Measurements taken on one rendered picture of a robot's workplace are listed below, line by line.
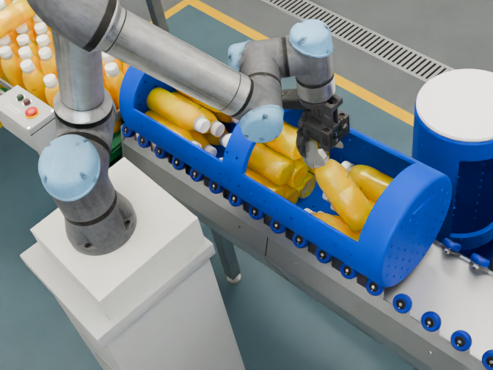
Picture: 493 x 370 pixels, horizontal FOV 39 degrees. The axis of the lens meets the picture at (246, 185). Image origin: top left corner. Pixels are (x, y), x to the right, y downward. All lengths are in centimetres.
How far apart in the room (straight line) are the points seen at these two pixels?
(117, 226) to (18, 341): 161
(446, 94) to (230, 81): 93
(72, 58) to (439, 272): 97
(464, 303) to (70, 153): 94
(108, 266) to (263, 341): 133
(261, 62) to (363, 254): 49
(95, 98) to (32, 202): 208
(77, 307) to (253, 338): 128
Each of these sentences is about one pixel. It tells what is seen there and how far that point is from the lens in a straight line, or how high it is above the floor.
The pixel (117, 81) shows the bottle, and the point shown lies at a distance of 215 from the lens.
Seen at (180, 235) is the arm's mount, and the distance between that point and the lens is 147.
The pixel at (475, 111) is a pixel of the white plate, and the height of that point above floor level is 104.
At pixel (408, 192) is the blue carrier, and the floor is 123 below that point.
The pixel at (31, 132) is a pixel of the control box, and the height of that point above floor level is 109.
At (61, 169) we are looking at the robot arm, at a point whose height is 146.
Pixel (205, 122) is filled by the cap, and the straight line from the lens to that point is 183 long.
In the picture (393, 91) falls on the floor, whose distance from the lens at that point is 352.
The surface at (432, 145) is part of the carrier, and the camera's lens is 191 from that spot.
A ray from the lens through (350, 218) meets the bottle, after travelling 155.
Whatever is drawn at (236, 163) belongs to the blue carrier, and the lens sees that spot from 166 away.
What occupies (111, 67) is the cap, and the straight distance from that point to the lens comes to 214.
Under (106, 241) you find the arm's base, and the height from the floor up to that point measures 127.
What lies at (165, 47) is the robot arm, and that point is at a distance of 112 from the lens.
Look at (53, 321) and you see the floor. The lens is 299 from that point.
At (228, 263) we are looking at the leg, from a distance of 272.
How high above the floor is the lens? 237
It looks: 49 degrees down
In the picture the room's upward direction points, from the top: 13 degrees counter-clockwise
